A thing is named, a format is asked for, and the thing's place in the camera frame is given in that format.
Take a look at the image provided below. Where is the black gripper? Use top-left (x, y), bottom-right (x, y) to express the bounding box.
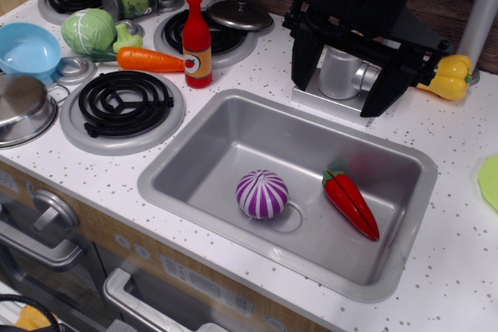
top-left (283, 0), bottom-right (453, 117)

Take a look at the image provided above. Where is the red ketchup bottle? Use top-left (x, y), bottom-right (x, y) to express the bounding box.
top-left (182, 0), bottom-right (212, 89)

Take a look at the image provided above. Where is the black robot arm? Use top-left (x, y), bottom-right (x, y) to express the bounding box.
top-left (283, 0), bottom-right (453, 117)

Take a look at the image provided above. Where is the grey toy sink basin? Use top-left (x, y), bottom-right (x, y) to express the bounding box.
top-left (138, 89), bottom-right (437, 302)

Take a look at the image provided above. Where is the silver toy faucet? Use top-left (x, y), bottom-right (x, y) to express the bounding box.
top-left (292, 46), bottom-right (381, 127)

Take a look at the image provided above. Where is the yellow toy bell pepper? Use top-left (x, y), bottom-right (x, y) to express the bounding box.
top-left (416, 54), bottom-right (473, 101)

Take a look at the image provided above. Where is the steel pot lid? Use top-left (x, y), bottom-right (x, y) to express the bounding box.
top-left (207, 0), bottom-right (273, 31)

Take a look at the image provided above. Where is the red toy chili pepper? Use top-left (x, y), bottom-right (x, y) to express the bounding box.
top-left (322, 170), bottom-right (380, 241)

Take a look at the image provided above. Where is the back right black burner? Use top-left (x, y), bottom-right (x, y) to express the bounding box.
top-left (153, 10), bottom-right (258, 70)

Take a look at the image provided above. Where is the grey vertical pole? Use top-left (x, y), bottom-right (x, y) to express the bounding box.
top-left (458, 0), bottom-right (497, 75)

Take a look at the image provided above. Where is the purple white toy onion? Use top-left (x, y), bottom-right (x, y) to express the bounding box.
top-left (236, 169), bottom-right (289, 220)

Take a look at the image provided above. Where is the light green plate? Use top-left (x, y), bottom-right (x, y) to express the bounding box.
top-left (478, 156), bottom-right (498, 211)

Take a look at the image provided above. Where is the grey burner knob back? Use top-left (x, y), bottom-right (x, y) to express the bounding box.
top-left (156, 0), bottom-right (184, 12)

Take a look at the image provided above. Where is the orange toy carrot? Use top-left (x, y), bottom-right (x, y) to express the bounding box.
top-left (117, 47), bottom-right (184, 73)

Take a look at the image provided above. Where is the green label toy can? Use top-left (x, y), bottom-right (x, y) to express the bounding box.
top-left (101, 0), bottom-right (157, 21)

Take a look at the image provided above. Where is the green toy broccoli piece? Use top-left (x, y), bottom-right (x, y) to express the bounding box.
top-left (113, 23), bottom-right (143, 53)

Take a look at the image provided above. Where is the front black stove burner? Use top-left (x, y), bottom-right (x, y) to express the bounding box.
top-left (61, 71), bottom-right (185, 156)

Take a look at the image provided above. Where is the green toy cabbage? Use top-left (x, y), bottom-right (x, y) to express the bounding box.
top-left (61, 9), bottom-right (117, 55)

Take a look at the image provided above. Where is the grey round stove cap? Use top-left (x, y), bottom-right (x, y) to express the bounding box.
top-left (51, 56), bottom-right (97, 86)

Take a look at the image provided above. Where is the light blue plastic bowl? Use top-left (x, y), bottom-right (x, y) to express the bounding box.
top-left (1, 23), bottom-right (61, 80)

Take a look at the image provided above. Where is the stainless steel pot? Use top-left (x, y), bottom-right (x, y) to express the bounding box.
top-left (1, 75), bottom-right (58, 149)

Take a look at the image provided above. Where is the grey stove knob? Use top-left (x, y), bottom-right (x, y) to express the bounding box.
top-left (32, 189), bottom-right (79, 233)

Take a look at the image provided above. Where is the black basket with yellow item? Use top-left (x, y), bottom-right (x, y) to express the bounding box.
top-left (1, 294), bottom-right (61, 332)

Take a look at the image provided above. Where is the grey lower drawer handle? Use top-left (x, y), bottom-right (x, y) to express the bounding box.
top-left (103, 268), bottom-right (225, 331)

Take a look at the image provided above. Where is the grey oven door handle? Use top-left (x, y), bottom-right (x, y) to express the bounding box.
top-left (1, 221), bottom-right (84, 271)

